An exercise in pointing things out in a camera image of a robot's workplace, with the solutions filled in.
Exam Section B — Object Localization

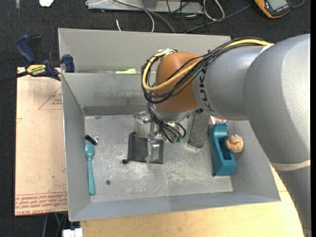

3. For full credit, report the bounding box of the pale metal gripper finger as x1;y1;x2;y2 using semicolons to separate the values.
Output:
147;139;155;163
153;142;162;161

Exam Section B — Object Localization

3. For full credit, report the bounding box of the dark grey cloth pouch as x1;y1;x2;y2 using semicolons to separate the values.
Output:
122;131;164;165

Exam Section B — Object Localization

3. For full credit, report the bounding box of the grey flat block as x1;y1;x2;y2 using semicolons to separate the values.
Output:
187;112;210;149

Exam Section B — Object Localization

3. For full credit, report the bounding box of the clear glass thing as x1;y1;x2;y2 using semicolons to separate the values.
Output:
133;112;152;138

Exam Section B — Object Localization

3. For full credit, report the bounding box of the grey metal bin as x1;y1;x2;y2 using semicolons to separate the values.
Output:
58;28;281;222

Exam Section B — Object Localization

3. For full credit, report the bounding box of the pink thing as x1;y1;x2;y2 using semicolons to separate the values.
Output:
209;116;228;126

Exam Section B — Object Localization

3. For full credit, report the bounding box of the teal tape dispenser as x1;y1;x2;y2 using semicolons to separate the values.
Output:
209;121;237;175

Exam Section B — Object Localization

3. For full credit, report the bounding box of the small black clip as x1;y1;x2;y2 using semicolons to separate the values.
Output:
84;134;100;146

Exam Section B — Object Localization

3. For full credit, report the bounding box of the teal plastic spoon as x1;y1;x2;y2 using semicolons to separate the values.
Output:
84;141;97;196

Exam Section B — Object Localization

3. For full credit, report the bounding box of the light green thing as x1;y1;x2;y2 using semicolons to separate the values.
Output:
114;68;137;75

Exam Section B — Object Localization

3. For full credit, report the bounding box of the brown cardboard board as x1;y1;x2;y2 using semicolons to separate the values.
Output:
14;67;69;217

